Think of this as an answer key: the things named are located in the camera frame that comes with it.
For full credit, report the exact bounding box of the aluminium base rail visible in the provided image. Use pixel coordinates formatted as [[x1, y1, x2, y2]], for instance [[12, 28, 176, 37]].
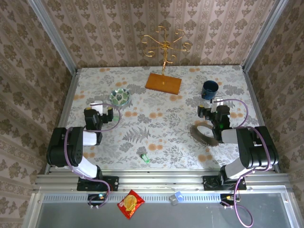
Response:
[[33, 171, 292, 192]]

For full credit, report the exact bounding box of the controller board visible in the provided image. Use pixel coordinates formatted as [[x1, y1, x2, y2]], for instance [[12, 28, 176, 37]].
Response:
[[87, 193, 112, 210], [219, 193, 241, 210]]

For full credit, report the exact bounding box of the grey slotted cable duct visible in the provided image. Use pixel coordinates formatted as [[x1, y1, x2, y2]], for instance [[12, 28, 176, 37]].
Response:
[[41, 192, 223, 203]]

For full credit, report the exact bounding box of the right controller board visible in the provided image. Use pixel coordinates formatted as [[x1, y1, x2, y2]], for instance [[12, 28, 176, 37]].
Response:
[[219, 193, 241, 210]]

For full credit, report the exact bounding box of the gold stand on wooden base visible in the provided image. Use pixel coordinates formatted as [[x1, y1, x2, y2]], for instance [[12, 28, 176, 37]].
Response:
[[140, 25, 192, 95]]

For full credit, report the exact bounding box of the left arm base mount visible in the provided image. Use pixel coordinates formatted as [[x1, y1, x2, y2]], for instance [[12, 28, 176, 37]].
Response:
[[76, 176, 119, 192]]

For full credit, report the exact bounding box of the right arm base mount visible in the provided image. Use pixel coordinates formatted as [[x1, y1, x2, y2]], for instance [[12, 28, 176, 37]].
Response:
[[203, 175, 247, 191]]

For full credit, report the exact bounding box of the red snack packet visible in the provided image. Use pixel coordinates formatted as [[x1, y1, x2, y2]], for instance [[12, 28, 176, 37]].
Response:
[[116, 189, 146, 220]]

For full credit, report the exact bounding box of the grey metal panel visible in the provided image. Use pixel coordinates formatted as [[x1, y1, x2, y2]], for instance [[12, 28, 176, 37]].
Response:
[[22, 192, 299, 228]]

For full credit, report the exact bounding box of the dark blue mug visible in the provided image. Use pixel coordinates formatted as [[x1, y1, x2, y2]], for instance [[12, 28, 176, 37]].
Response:
[[201, 80, 219, 100]]

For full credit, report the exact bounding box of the aluminium frame post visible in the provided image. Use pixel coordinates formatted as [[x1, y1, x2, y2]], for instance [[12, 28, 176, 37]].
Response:
[[27, 0, 78, 76], [241, 0, 289, 72]]

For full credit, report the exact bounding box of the aluminium table side rail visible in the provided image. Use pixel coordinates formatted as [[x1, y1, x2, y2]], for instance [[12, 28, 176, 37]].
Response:
[[44, 68, 81, 175], [241, 65, 281, 173]]

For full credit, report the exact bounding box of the small blue grey box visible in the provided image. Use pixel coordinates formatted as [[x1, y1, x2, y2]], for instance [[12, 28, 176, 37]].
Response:
[[169, 191, 184, 206]]

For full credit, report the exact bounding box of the leaf pattern bowl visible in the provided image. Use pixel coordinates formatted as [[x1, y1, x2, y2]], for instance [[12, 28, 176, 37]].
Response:
[[109, 88, 131, 106]]

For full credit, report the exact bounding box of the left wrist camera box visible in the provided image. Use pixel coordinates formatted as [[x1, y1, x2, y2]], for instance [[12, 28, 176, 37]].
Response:
[[91, 101, 105, 115]]

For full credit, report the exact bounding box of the left controller board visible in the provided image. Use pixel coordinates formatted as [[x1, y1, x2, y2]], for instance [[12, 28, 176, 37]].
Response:
[[87, 193, 112, 210]]

